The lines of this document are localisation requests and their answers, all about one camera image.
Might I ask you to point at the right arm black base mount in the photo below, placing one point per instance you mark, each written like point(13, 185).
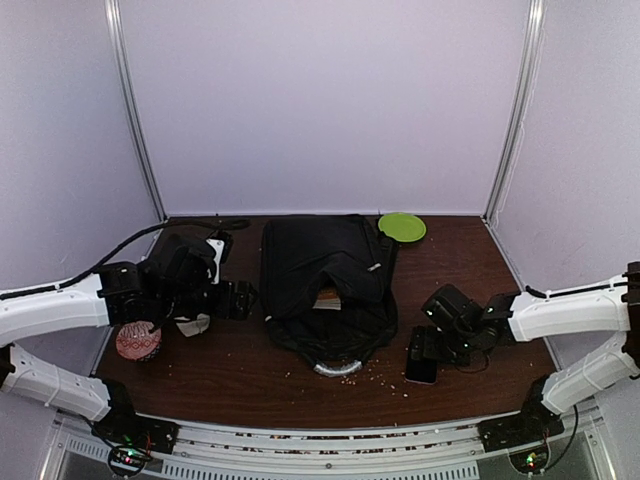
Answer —
point(515, 430)

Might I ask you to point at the right aluminium frame post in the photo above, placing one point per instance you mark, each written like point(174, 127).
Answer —
point(523, 92)

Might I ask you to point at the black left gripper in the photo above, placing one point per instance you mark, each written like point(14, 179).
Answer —
point(240, 306)

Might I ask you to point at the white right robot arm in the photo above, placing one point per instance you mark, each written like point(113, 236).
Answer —
point(610, 306)

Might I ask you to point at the left aluminium frame post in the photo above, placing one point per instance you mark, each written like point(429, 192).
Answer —
point(116, 33)

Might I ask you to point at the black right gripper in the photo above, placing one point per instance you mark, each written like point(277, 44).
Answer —
point(423, 346)

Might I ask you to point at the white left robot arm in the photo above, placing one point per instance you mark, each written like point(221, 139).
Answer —
point(45, 329)

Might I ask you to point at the aluminium front rail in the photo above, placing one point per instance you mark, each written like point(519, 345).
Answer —
point(442, 450)

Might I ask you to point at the black smartphone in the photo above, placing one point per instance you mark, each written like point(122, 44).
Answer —
point(419, 369)

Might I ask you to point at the crumpled white tissue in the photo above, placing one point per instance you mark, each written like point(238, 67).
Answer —
point(192, 327)

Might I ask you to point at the orange treehouse paperback book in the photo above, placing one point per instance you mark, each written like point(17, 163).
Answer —
point(328, 298)

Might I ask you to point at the red patterned bowl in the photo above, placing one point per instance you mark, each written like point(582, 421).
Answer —
point(137, 342)

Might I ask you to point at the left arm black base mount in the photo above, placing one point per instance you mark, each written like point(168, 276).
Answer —
point(145, 433)

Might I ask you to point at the green plate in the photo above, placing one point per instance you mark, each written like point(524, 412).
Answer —
point(402, 227)

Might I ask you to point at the aluminium frame post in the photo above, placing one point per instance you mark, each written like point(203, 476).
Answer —
point(116, 33)
point(523, 92)

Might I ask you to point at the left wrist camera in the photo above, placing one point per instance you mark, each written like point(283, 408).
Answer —
point(220, 244)

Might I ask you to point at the black student backpack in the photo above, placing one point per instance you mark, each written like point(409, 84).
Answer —
point(300, 255)

